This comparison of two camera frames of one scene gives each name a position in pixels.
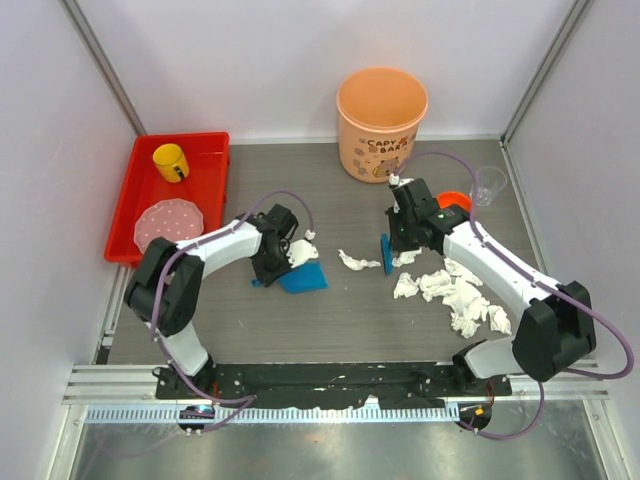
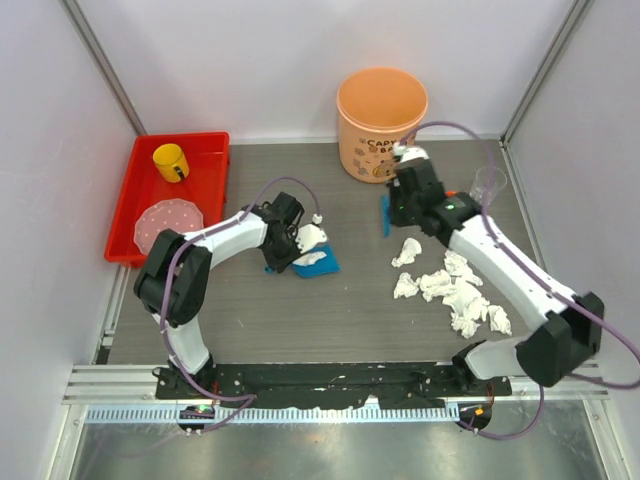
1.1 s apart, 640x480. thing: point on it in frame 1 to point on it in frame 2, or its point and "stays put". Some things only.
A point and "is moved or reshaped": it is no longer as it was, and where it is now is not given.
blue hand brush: [386, 247] is moved or reshaped
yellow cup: [170, 162] stays put
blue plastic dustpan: [302, 278] to [329, 263]
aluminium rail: [113, 384] stays put
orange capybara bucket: [379, 111] stays put
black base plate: [331, 385] stays put
